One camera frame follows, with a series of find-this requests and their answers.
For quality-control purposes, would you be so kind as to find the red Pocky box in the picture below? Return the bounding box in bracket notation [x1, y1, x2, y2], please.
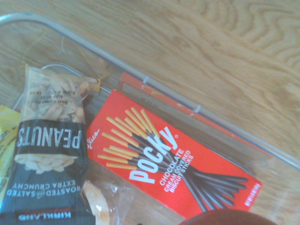
[86, 89, 263, 221]

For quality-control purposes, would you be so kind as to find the round cracker packet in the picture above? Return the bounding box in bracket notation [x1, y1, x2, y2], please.
[80, 180, 137, 225]

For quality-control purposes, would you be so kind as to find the clear plastic container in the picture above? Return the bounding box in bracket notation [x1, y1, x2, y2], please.
[0, 13, 300, 225]

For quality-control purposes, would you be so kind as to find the black peanuts bag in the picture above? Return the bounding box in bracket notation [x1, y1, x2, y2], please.
[0, 64, 102, 225]

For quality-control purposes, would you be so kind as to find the red apple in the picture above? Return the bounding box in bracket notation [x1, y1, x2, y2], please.
[184, 208, 281, 225]

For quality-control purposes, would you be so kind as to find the yellow snack packet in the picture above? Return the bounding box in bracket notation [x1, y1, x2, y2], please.
[0, 105, 22, 210]

